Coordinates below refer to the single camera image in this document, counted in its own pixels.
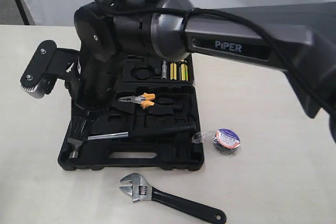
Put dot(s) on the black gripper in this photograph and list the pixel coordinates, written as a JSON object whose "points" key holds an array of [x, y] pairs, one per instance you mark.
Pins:
{"points": [[92, 86]]}

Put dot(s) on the claw hammer black handle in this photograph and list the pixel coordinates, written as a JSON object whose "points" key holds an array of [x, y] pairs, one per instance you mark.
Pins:
{"points": [[140, 133]]}

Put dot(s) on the adjustable wrench black handle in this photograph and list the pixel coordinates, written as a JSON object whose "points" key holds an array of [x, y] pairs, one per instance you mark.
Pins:
{"points": [[135, 186]]}

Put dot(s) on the black electrical tape roll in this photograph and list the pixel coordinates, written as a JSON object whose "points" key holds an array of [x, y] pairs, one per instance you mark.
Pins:
{"points": [[223, 140]]}

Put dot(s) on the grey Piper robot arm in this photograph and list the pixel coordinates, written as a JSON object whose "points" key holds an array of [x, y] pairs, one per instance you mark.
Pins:
{"points": [[285, 38]]}

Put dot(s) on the black plastic tool case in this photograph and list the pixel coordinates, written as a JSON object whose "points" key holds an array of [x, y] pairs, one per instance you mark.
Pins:
{"points": [[175, 104]]}

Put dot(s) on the yellow black screwdriver left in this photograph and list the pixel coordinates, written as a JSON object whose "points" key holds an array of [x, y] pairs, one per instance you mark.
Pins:
{"points": [[173, 71]]}

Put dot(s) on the yellow black screwdriver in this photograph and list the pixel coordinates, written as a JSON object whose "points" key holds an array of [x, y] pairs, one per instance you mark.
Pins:
{"points": [[173, 71], [183, 70]]}

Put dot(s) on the yellow black screwdriver right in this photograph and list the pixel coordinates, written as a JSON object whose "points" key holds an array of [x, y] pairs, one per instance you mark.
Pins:
{"points": [[183, 70]]}

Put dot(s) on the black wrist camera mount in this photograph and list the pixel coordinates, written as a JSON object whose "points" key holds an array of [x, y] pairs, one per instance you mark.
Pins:
{"points": [[48, 64]]}

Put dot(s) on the orange handled pliers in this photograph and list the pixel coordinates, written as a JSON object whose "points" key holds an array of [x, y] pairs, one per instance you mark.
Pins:
{"points": [[145, 100]]}

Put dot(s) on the clear handled tester screwdriver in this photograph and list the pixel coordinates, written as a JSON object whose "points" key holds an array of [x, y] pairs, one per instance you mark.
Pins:
{"points": [[164, 70]]}

